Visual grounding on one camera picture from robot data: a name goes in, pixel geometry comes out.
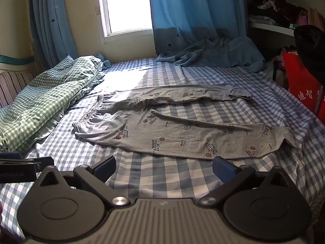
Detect pile of clothes on shelf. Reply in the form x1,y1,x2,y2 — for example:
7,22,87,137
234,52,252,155
247,0,325,29

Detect blue star curtain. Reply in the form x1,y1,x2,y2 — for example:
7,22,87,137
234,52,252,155
29,0,78,70
148,0,249,56

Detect white framed window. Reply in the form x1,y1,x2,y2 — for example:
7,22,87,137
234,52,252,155
96,0,156,44

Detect red bag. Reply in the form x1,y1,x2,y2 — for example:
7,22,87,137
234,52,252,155
281,51,325,122

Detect black cloth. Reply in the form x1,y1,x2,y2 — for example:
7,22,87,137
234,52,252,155
294,26,325,87

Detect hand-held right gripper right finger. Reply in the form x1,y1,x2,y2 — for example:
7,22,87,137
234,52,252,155
198,156,290,207

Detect small blue cloth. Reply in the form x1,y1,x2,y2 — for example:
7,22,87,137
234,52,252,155
96,53,112,70

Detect striped headboard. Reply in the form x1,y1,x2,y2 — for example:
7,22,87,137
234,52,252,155
0,71,39,108

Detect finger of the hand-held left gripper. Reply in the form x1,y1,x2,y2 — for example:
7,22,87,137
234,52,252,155
0,157,55,172
0,152,22,160

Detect grey printed pants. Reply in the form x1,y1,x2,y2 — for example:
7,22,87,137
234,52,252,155
72,83,300,160

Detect green checked quilt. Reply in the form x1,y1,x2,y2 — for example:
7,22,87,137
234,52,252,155
0,55,106,153

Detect white shelf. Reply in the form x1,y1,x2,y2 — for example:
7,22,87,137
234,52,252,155
244,0,325,38

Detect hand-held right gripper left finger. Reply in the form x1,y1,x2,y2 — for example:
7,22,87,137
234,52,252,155
38,156,129,207

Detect blue checked bedsheet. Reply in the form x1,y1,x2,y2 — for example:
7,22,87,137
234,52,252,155
0,56,325,235

